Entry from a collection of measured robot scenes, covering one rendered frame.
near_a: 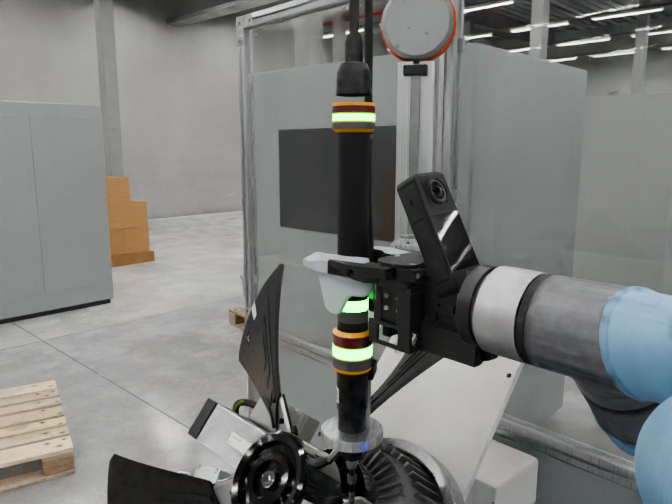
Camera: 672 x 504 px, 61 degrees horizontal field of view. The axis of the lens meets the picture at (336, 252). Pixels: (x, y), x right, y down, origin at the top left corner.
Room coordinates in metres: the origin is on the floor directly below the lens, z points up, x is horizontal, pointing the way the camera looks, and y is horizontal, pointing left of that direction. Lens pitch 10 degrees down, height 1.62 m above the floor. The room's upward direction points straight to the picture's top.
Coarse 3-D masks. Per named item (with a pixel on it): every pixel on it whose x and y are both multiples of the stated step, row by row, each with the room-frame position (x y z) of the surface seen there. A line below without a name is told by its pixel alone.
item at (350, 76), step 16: (352, 32) 0.60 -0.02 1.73; (352, 48) 0.59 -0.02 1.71; (352, 64) 0.59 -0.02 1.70; (352, 80) 0.59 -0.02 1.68; (368, 80) 0.59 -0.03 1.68; (352, 96) 0.62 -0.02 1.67; (336, 384) 0.61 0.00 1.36; (352, 384) 0.59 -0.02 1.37; (336, 400) 0.60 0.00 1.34; (352, 400) 0.59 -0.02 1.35; (352, 416) 0.59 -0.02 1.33; (352, 432) 0.59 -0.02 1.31
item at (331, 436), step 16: (368, 384) 0.62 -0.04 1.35; (368, 400) 0.62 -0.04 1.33; (336, 416) 0.63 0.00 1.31; (368, 416) 0.62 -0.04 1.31; (320, 432) 0.60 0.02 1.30; (336, 432) 0.59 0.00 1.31; (368, 432) 0.59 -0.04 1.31; (336, 448) 0.57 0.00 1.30; (352, 448) 0.57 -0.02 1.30; (368, 448) 0.57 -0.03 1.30
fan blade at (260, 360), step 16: (272, 272) 0.93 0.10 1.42; (272, 288) 0.90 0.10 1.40; (256, 304) 0.95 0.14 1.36; (272, 304) 0.87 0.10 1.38; (256, 320) 0.93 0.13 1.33; (272, 320) 0.85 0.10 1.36; (256, 336) 0.91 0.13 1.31; (272, 336) 0.83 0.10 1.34; (240, 352) 0.99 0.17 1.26; (256, 352) 0.90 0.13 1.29; (272, 352) 0.82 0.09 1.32; (256, 368) 0.90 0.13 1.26; (272, 368) 0.80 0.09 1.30; (256, 384) 0.91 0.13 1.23; (272, 384) 0.78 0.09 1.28; (272, 400) 0.77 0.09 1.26; (272, 416) 0.81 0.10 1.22
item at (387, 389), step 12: (408, 360) 0.69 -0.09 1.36; (420, 360) 0.66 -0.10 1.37; (432, 360) 0.63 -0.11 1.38; (396, 372) 0.69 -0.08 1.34; (408, 372) 0.65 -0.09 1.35; (420, 372) 0.63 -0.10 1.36; (384, 384) 0.70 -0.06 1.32; (396, 384) 0.65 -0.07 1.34; (372, 396) 0.73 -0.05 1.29; (384, 396) 0.65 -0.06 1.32; (372, 408) 0.65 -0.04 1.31
